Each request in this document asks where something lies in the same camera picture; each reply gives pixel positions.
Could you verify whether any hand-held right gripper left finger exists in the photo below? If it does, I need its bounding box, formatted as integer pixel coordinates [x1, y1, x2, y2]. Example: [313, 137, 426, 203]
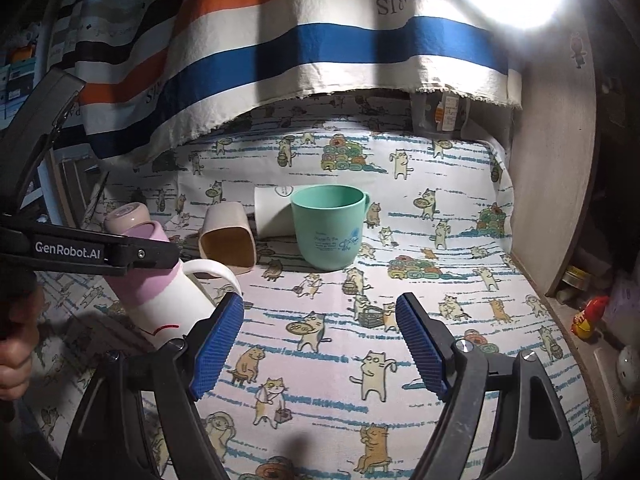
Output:
[59, 291, 246, 480]

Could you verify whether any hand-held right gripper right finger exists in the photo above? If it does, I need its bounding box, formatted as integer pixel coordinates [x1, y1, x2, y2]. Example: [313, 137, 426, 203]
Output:
[395, 291, 583, 480]

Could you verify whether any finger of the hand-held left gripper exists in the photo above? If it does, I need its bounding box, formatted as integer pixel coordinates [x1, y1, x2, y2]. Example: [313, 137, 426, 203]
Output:
[102, 234, 180, 277]
[0, 67, 87, 215]

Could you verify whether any green plastic cup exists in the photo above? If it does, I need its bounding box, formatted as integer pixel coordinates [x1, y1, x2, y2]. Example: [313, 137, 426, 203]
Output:
[291, 184, 372, 272]

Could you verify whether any beige square cup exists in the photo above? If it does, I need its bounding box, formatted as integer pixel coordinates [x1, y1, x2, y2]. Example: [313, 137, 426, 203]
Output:
[198, 203, 257, 276]

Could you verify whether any white paper cup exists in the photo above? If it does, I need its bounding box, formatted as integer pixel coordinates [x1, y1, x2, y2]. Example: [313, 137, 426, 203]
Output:
[253, 185, 297, 239]

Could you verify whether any person's left hand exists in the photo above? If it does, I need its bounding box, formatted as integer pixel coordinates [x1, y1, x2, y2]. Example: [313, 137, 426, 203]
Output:
[0, 290, 47, 402]

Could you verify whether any stack of shelf boxes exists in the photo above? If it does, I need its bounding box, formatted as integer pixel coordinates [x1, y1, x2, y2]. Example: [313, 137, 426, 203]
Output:
[0, 35, 41, 118]

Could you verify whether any pink and white mug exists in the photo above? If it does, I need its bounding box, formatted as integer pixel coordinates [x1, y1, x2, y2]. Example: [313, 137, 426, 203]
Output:
[102, 201, 244, 352]

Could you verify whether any cat printed cloth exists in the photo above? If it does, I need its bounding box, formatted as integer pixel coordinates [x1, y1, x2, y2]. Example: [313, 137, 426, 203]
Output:
[30, 92, 606, 480]

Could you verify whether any dark striped cloth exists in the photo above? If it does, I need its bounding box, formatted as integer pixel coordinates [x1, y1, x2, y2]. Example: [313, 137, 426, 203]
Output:
[47, 0, 193, 78]

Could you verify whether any red and yellow toy figure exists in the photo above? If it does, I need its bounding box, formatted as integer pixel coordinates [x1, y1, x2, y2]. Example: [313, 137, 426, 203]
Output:
[571, 296, 610, 345]

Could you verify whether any small metal tin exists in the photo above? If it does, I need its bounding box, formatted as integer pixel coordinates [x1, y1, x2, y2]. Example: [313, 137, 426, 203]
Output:
[562, 266, 592, 288]

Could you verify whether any white round figure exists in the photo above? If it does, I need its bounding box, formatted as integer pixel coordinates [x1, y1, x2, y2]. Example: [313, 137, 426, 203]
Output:
[616, 345, 640, 392]

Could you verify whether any wooden board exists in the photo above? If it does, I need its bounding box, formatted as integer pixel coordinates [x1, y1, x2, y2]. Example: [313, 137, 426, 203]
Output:
[507, 20, 603, 297]

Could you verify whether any clear jar with label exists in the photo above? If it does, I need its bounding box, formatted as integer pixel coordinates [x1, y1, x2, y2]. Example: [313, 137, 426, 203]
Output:
[415, 91, 471, 137]

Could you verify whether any orange blue striped cloth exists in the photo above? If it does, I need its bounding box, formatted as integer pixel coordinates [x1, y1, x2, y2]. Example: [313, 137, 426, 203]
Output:
[75, 0, 524, 162]

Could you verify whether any wooden frame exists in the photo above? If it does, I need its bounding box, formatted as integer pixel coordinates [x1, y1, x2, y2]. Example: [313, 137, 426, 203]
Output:
[50, 152, 111, 233]

